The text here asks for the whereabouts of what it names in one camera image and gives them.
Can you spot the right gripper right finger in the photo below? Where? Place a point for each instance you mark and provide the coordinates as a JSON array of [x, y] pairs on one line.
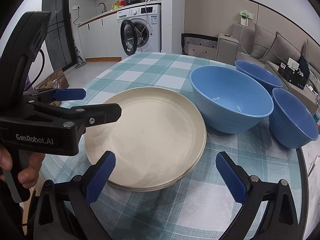
[[279, 220]]

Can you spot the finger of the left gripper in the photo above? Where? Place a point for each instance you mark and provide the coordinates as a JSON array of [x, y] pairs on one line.
[[94, 115], [69, 94]]

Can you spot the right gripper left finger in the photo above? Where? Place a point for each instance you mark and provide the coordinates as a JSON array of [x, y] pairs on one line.
[[63, 210]]

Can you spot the large beige plate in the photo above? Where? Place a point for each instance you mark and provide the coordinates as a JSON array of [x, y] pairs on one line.
[[157, 138]]

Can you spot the dark blue bowl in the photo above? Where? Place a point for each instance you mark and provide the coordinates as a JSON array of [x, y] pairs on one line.
[[291, 122], [268, 80]]

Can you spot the large light blue bowl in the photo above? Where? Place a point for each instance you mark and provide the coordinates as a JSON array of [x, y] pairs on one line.
[[229, 101]]

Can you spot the small beige plate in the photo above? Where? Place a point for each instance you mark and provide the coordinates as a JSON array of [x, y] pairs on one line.
[[170, 183]]

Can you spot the white kitchen counter cabinets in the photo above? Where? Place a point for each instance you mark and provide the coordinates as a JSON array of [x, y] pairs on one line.
[[100, 39]]

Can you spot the kitchen faucet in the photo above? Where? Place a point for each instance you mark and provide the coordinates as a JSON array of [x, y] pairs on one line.
[[102, 6]]

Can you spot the yellow cardboard box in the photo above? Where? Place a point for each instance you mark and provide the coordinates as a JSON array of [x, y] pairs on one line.
[[53, 102]]

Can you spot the teal checkered tablecloth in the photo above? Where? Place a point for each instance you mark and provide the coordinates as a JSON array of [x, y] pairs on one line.
[[199, 206]]

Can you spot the white washing machine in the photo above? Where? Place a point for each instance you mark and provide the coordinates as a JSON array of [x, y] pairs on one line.
[[139, 29]]

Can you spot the dark glass door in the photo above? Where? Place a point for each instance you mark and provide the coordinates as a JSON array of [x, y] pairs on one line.
[[59, 40]]

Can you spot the grey bedside cabinet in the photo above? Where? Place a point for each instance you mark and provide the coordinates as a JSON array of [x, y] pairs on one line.
[[305, 95]]

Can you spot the black box of items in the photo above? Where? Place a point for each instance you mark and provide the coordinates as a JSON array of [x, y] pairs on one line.
[[297, 77]]

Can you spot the grey sofa cushion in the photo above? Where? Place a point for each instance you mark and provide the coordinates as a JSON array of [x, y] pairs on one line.
[[280, 51], [263, 40]]

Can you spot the grey sofa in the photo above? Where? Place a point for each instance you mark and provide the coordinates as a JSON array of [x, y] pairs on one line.
[[239, 45]]

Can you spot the wall socket with charger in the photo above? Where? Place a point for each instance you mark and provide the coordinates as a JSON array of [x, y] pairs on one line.
[[245, 16]]

